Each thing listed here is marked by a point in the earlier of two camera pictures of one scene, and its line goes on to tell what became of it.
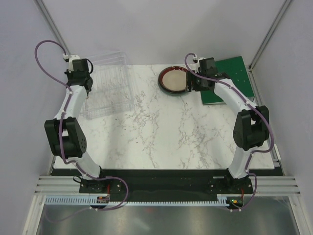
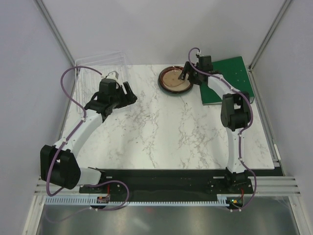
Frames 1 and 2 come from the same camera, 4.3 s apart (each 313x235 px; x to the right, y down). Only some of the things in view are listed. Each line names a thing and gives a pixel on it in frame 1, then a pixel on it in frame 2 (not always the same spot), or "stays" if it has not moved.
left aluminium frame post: (41, 5) stays
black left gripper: (69, 75) -> (128, 99)
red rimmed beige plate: (173, 80) stays
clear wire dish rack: (112, 91) stays
